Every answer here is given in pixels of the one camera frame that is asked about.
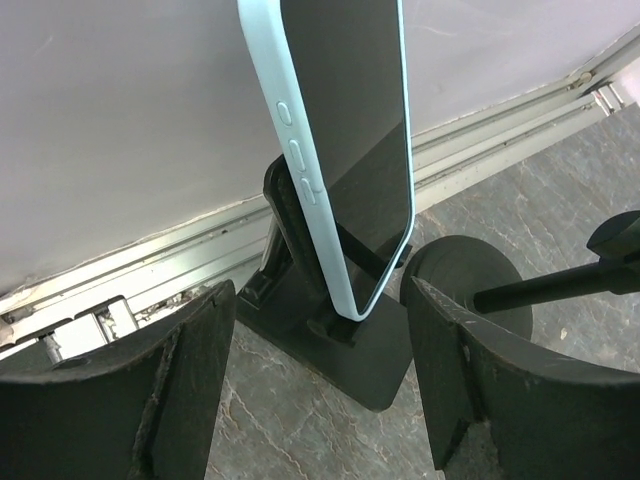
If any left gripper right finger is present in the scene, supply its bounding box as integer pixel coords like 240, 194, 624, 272
408, 278, 639, 479

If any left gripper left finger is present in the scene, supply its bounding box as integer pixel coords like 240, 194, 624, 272
1, 280, 236, 479

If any black round base phone stand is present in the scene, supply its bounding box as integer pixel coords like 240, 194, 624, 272
399, 210, 639, 340

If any black folding phone stand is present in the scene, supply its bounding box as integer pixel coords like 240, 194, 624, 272
237, 157, 412, 412

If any blue case phone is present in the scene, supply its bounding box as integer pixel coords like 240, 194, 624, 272
238, 1, 415, 322

